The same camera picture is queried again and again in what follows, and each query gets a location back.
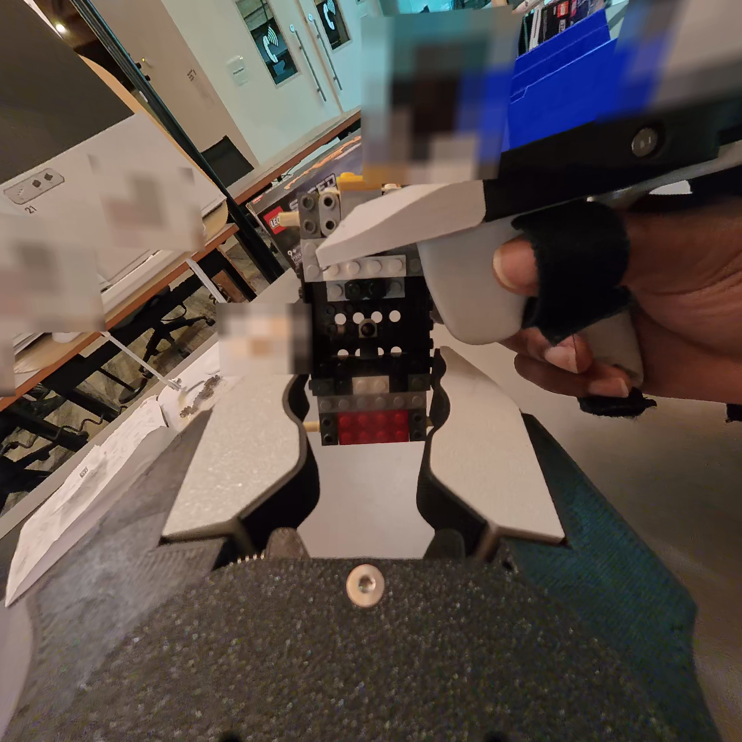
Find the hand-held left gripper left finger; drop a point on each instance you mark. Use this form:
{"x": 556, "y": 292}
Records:
{"x": 243, "y": 464}

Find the toy brick car chassis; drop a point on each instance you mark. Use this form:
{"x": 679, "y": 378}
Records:
{"x": 371, "y": 348}

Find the large black screen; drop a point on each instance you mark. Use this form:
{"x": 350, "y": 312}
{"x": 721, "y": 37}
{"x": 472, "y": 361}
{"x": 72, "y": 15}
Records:
{"x": 46, "y": 87}

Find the person's right hand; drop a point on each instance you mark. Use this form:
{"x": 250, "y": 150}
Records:
{"x": 695, "y": 301}

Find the clear bag of black pieces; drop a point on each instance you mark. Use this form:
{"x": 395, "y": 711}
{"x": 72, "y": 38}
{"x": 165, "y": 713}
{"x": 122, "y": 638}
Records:
{"x": 200, "y": 394}

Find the toy set box yellow car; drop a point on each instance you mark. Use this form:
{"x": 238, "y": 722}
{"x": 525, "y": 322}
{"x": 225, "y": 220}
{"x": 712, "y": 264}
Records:
{"x": 278, "y": 220}

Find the yellow hinge brick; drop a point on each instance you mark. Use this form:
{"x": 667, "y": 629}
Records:
{"x": 349, "y": 181}

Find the white printed paper bag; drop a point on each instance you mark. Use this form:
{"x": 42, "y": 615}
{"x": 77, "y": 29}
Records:
{"x": 75, "y": 498}

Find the instruction booklet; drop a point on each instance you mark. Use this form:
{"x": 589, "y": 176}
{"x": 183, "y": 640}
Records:
{"x": 58, "y": 168}

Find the white narrow long plate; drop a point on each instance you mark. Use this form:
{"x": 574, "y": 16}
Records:
{"x": 365, "y": 266}

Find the grey desk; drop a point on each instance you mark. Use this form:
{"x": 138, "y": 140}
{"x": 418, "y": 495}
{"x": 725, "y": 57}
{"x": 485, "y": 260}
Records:
{"x": 666, "y": 493}

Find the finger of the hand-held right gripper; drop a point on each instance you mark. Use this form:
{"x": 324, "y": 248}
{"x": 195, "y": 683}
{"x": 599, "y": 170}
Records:
{"x": 406, "y": 217}

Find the white book stand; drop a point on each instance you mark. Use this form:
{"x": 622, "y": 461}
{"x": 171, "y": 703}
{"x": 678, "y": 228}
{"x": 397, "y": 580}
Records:
{"x": 142, "y": 359}

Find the blue storage bin stack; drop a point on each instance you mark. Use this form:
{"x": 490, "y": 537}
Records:
{"x": 550, "y": 87}

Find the door window with phone icon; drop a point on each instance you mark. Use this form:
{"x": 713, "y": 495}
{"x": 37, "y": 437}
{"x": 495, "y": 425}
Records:
{"x": 272, "y": 46}
{"x": 331, "y": 23}

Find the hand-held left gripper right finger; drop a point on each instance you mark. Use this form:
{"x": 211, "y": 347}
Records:
{"x": 487, "y": 458}

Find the black slanted pole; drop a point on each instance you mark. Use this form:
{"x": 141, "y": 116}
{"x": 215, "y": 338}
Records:
{"x": 177, "y": 123}

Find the brown edged office table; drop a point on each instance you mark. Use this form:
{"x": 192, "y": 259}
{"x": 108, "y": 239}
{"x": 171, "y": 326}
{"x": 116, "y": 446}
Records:
{"x": 290, "y": 153}

